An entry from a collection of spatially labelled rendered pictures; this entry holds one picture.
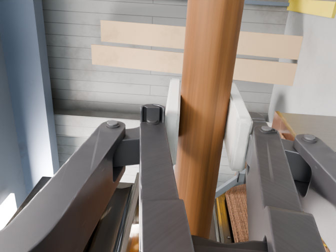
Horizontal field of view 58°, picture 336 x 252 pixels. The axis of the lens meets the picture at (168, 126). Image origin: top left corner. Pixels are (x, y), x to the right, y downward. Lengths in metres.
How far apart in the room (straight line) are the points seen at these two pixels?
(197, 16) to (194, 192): 0.11
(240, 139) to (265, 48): 3.24
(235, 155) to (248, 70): 3.25
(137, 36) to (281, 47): 1.54
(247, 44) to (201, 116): 3.21
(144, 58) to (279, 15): 1.64
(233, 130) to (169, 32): 3.29
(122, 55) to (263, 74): 1.58
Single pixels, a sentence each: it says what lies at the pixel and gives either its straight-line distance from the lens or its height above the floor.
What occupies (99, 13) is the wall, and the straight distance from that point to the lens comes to 3.93.
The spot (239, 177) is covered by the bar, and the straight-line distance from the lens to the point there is 1.23.
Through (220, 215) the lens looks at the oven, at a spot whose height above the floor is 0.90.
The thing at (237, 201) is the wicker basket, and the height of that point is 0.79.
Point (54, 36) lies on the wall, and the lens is 4.14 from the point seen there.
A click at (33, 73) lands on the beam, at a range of 3.76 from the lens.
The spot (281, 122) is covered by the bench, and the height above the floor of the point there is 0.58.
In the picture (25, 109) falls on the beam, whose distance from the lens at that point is 3.95.
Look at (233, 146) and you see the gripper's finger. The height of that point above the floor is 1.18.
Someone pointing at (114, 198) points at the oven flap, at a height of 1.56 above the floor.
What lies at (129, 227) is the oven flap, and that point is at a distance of 1.59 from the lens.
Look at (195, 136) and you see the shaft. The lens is 0.18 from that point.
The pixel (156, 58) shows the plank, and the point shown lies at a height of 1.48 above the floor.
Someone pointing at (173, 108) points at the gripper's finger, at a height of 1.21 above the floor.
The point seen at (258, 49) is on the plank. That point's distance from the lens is 3.39.
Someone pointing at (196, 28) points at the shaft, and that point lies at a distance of 0.17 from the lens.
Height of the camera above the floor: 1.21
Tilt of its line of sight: 1 degrees up
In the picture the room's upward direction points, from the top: 86 degrees counter-clockwise
